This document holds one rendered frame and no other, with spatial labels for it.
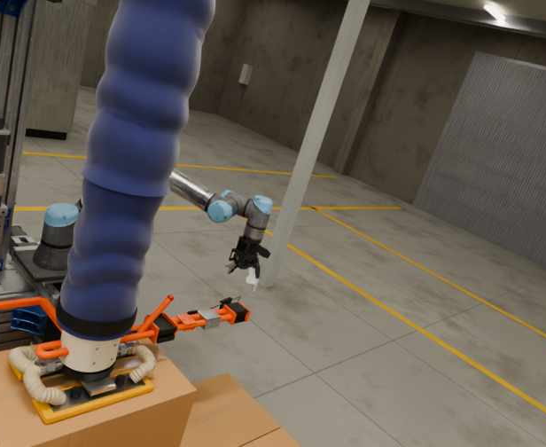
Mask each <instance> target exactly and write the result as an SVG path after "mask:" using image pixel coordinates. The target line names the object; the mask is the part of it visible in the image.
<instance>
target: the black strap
mask: <svg viewBox="0 0 546 447"><path fill-rule="evenodd" d="M56 316H57V318H58V321H59V322H60V323H61V324H62V325H64V326H65V327H67V328H69V329H70V330H72V331H75V332H77V333H81V334H85V335H89V336H99V337H104V336H113V335H117V334H120V333H124V332H126V331H128V330H129V329H130V328H131V327H132V326H133V325H134V323H135V320H136V316H137V307H136V310H135V313H134V314H133V315H132V316H131V317H129V318H124V319H122V320H119V321H107V322H96V321H89V320H83V319H79V318H76V317H74V316H72V315H70V314H68V313H67V312H65V311H64V310H63V309H62V306H61V303H60V296H59V297H58V302H57V307H56Z"/></svg>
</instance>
